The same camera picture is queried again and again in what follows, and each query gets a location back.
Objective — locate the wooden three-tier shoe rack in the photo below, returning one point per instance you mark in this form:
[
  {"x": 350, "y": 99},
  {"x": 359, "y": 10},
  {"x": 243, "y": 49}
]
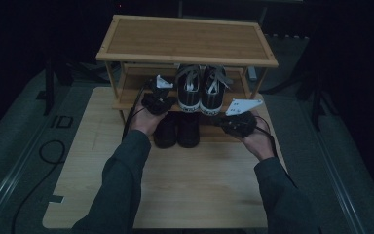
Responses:
[{"x": 188, "y": 40}]

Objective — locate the black lace-up shoe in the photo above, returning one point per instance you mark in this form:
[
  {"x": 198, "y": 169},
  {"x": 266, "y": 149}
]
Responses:
[
  {"x": 189, "y": 131},
  {"x": 165, "y": 133}
]

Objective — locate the black metal stand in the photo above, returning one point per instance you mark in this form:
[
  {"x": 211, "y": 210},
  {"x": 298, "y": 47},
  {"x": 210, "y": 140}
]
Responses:
[
  {"x": 316, "y": 100},
  {"x": 48, "y": 91}
]

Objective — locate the small grey block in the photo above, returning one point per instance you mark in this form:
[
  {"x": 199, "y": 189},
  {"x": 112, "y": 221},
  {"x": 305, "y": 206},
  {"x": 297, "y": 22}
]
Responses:
[{"x": 252, "y": 74}]

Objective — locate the person's left hand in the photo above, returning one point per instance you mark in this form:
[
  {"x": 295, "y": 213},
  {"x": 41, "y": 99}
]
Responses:
[{"x": 144, "y": 122}]

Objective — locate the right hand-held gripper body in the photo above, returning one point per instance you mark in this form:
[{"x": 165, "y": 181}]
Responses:
[{"x": 240, "y": 125}]

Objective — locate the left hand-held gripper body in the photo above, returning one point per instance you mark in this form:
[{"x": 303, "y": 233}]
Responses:
[{"x": 156, "y": 102}]

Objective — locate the black canvas sneaker white laces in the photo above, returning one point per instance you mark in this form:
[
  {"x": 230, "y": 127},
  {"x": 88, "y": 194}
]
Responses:
[
  {"x": 189, "y": 96},
  {"x": 212, "y": 97}
]

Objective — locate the person's right hand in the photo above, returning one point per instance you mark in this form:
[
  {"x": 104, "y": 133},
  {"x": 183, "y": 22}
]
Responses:
[{"x": 261, "y": 143}]

